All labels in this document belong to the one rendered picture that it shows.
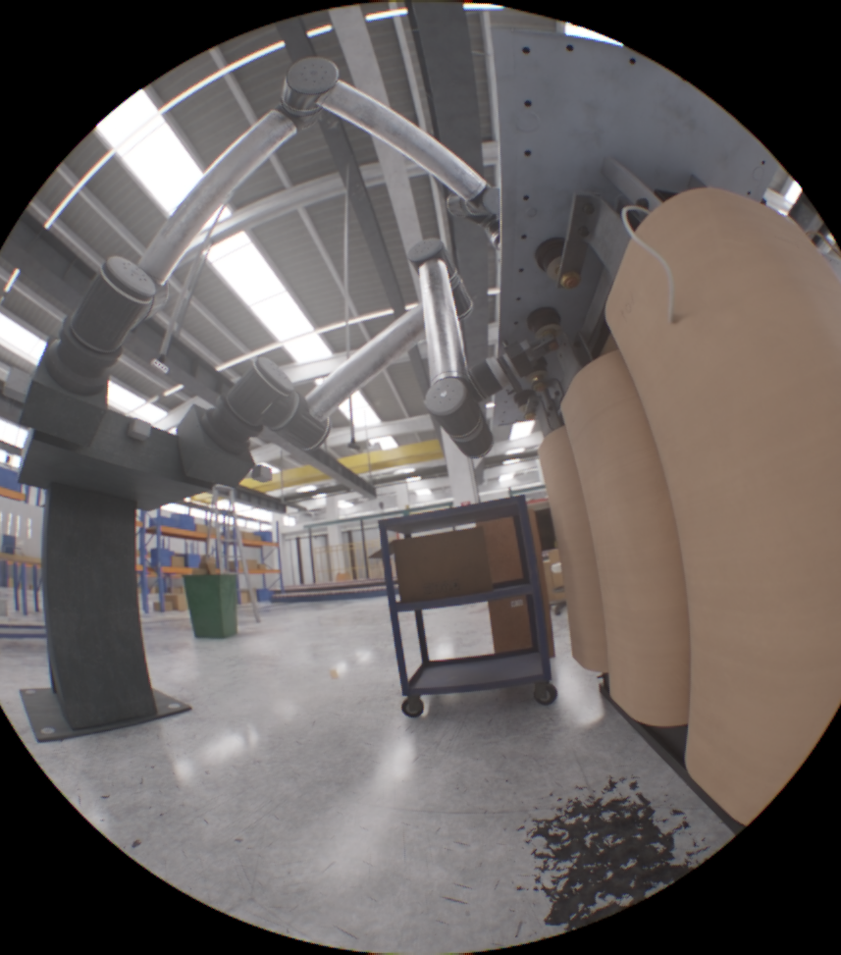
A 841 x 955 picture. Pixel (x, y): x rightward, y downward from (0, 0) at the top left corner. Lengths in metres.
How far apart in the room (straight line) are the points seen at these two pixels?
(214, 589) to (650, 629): 4.22
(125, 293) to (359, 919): 1.45
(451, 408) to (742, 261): 0.64
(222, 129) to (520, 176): 9.72
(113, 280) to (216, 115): 9.31
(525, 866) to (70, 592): 1.79
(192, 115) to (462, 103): 7.50
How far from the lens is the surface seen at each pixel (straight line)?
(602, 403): 0.82
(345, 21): 7.68
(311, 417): 1.47
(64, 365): 1.15
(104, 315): 1.06
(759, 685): 0.51
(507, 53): 0.71
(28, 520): 4.56
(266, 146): 1.32
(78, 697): 1.83
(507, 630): 2.05
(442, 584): 1.44
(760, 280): 0.49
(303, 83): 1.16
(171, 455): 1.51
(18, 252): 6.49
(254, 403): 1.34
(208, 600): 4.45
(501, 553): 2.00
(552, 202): 0.85
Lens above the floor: 0.69
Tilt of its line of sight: 15 degrees up
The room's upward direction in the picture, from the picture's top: 8 degrees counter-clockwise
